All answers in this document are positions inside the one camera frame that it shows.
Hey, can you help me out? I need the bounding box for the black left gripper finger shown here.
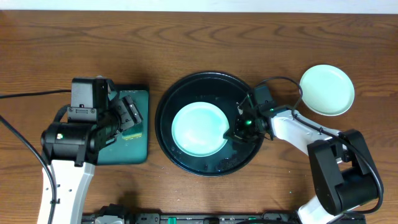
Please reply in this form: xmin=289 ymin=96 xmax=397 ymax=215
xmin=117 ymin=98 xmax=136 ymax=131
xmin=124 ymin=96 xmax=143 ymax=124

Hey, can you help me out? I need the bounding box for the green plate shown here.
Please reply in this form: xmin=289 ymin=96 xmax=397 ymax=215
xmin=171 ymin=102 xmax=229 ymax=157
xmin=300 ymin=65 xmax=355 ymax=116

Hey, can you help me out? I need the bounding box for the round black tray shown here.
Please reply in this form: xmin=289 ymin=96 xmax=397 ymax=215
xmin=154 ymin=72 xmax=263 ymax=177

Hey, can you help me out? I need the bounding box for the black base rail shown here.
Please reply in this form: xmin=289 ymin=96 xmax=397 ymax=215
xmin=80 ymin=204 xmax=368 ymax=224

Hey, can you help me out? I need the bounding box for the teal rectangular water tray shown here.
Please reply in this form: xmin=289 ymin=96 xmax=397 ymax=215
xmin=98 ymin=84 xmax=149 ymax=166

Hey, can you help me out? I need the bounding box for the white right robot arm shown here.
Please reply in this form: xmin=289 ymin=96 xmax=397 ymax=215
xmin=224 ymin=106 xmax=384 ymax=223

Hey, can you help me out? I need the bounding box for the green yellow sponge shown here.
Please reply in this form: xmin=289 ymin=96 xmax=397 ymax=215
xmin=122 ymin=123 xmax=144 ymax=140

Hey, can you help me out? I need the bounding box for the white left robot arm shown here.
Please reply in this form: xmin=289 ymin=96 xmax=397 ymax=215
xmin=37 ymin=91 xmax=149 ymax=223

